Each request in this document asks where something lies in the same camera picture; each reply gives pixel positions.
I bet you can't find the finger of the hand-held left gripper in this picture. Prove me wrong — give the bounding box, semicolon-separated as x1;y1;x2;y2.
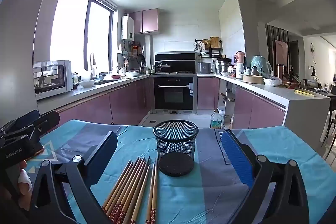
0;111;60;146
0;110;40;132

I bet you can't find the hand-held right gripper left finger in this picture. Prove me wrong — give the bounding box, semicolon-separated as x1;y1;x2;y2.
29;131;118;224

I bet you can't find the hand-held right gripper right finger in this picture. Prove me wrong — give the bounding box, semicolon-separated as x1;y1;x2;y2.
222;130;310;224

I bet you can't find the bunch of wooden chopsticks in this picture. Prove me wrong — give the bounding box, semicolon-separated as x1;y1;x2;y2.
101;156;159;224

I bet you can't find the black mesh utensil holder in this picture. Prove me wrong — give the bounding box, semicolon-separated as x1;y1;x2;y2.
153;120;199;177

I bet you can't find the person's left hand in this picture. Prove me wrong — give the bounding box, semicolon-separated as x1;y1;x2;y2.
17;161;32;195

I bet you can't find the white microwave oven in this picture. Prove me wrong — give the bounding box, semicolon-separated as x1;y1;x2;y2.
33;60;74;101

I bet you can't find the plastic oil bottle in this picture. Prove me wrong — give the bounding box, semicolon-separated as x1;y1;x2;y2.
210;109;223;129

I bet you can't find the pink base cabinet run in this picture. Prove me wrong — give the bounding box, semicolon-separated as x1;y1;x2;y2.
197;76;286;130
51;75;155;132

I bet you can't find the white shallow bowl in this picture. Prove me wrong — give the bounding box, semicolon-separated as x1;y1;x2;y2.
79;79;96;88

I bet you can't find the blue patterned tablecloth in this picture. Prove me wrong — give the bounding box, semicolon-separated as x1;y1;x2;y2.
25;119;332;224

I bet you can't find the kitchen faucet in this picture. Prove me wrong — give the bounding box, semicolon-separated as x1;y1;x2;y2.
91;53;99;80

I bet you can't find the round beige container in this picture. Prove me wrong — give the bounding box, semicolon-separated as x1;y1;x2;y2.
242;74;264;84

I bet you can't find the white bagged bowl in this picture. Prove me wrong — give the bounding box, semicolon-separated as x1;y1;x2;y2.
263;76;282;87

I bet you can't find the built-in black oven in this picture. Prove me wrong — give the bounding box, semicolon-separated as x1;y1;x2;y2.
153;74;198;114

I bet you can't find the steel steamer pot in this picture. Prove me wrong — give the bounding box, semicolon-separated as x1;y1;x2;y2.
218;61;231;75

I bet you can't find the kitchen window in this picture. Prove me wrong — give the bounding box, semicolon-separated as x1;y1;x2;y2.
50;0;117;77

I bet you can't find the yellow flat box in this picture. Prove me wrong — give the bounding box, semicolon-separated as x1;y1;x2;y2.
294;89;317;97

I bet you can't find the silver countertop appliance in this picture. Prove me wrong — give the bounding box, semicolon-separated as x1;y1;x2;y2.
197;62;212;74

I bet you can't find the green plastic-covered appliance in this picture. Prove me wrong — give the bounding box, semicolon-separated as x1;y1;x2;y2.
251;55;273;79

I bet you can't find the pink kettle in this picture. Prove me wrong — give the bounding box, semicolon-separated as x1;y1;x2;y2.
234;51;246;67

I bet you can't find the dark dining chair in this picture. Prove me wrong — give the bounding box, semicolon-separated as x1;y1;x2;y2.
322;98;336;153

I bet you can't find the black lidded pot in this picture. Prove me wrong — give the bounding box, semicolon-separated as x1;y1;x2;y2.
155;62;172;73

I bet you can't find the black range hood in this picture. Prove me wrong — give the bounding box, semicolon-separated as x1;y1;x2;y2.
154;51;197;74

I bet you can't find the white water heater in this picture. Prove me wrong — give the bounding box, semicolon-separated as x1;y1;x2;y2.
121;15;134;41

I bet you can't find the black wall rack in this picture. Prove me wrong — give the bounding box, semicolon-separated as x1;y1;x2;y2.
195;39;223;58

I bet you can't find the pink wall picture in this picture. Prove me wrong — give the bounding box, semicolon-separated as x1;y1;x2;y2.
274;40;289;75

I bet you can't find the pink wall cabinet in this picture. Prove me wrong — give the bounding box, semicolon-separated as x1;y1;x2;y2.
130;8;159;35

